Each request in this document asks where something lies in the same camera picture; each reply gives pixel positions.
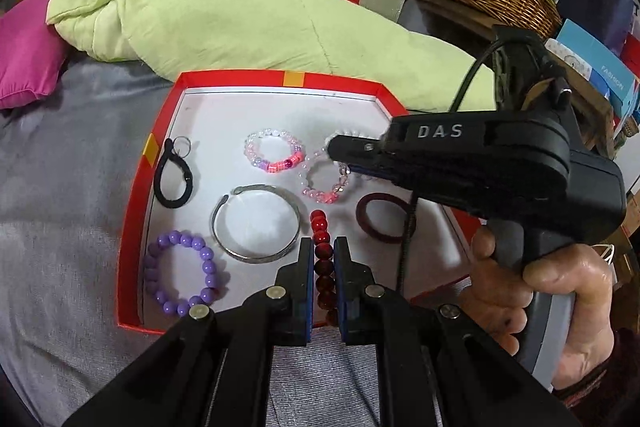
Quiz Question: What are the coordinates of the wooden side table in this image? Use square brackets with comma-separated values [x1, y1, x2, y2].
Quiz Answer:
[415, 0, 617, 158]

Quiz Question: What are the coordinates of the black cable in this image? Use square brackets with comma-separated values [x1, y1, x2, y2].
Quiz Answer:
[397, 34, 501, 295]

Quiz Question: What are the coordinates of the dark red bead bracelet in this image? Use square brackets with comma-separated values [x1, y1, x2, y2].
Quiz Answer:
[310, 208, 341, 328]

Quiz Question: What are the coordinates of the white patterned box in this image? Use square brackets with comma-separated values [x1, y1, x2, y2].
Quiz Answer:
[545, 38, 616, 100]

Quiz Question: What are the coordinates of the light blue cardboard box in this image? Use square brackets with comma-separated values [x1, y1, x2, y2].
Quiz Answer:
[555, 19, 640, 118]

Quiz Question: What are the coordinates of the maroon bangle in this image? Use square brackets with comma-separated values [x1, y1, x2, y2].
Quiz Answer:
[356, 192, 417, 242]

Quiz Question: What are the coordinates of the navy bag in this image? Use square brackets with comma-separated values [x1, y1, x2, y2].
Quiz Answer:
[555, 0, 636, 58]

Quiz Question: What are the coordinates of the black hair tie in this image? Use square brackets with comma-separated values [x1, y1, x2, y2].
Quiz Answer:
[152, 137, 193, 209]

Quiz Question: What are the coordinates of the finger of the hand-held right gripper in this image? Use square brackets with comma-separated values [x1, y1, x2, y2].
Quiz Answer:
[345, 162, 417, 195]
[326, 134, 396, 164]

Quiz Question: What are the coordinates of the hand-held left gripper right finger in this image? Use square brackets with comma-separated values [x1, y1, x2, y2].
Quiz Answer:
[333, 236, 581, 427]

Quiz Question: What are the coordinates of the red box tray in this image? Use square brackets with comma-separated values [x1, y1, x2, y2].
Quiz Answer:
[116, 69, 481, 335]

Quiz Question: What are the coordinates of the silver bangle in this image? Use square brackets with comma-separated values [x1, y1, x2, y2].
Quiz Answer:
[210, 184, 302, 264]

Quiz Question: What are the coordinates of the pale pink bead bracelet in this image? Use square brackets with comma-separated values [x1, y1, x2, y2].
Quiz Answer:
[300, 147, 358, 205]

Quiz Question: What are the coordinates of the grey blanket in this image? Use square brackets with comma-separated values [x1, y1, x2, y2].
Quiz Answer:
[0, 57, 501, 427]

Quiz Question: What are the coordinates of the white bead bracelet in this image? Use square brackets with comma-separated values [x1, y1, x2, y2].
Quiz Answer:
[322, 129, 386, 182]

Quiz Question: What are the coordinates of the clear and neon pink bracelet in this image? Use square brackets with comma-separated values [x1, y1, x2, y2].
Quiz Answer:
[245, 129, 306, 175]

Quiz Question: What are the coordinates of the purple bead bracelet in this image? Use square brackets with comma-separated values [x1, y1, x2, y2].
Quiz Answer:
[144, 230, 221, 319]

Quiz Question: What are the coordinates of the person's right hand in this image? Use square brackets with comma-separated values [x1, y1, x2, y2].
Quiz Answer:
[460, 225, 618, 391]

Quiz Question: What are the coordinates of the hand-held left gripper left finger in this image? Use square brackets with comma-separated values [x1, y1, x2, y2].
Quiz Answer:
[65, 237, 316, 427]

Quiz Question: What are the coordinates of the magenta pillow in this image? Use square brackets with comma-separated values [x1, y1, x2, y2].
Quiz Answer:
[0, 0, 76, 110]

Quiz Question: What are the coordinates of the light green quilt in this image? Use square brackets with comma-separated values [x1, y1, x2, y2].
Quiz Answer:
[46, 0, 496, 112]

